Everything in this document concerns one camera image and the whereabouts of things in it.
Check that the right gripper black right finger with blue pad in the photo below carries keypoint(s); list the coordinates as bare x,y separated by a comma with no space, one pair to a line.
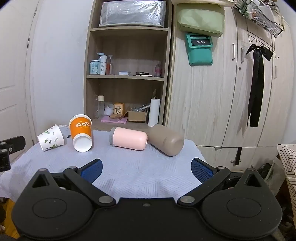
211,179

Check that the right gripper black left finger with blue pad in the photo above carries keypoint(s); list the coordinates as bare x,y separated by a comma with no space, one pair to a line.
82,179

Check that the orange paper cup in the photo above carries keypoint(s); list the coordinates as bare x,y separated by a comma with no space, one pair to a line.
81,132

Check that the white floral paper cup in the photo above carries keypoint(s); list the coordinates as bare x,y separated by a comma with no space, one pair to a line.
51,138

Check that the light grey quilted tablecloth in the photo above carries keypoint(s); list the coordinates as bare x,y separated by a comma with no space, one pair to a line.
125,174

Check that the pink tumbler grey lid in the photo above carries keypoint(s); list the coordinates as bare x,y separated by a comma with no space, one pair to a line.
127,138

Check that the taupe tumbler bottle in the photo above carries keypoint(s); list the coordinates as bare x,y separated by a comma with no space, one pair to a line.
166,140

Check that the pink flat box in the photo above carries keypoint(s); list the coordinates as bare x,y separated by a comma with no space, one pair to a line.
108,119

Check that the light wood wardrobe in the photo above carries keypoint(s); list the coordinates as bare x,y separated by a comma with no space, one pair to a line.
209,104

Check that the small wooden floral box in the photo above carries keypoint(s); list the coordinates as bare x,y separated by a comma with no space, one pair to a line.
119,108

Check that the small cardboard box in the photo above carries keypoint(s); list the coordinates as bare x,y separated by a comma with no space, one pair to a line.
137,116

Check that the clear bottle cream cap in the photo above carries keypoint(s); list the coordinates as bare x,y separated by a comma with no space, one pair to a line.
101,107

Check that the white paper towel roll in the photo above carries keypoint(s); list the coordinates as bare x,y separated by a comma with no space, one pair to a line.
154,112

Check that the geometric patterned box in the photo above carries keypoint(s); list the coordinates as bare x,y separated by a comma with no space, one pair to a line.
287,156

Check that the black ribbon bow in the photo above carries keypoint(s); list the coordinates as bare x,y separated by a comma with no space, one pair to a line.
257,84

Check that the light blue tissue pack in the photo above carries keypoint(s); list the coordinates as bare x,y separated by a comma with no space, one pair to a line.
94,67

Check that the orange spray bottle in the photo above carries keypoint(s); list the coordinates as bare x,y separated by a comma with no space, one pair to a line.
109,65

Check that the pink small bottle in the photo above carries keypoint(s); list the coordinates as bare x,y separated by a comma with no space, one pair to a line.
158,69

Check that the white pump bottle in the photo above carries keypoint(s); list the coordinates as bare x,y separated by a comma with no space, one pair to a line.
102,63

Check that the white panel door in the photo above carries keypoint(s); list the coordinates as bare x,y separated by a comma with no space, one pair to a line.
16,21

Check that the wooden open bookshelf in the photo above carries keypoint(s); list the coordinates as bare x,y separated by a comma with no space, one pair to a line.
136,50

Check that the green folded cushion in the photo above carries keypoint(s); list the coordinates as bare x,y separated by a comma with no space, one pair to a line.
201,18

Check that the grey plastic-wrapped storage box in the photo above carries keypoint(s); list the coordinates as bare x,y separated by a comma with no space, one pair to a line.
129,13

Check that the black wire basket rack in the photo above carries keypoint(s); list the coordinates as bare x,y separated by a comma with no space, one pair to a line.
259,18

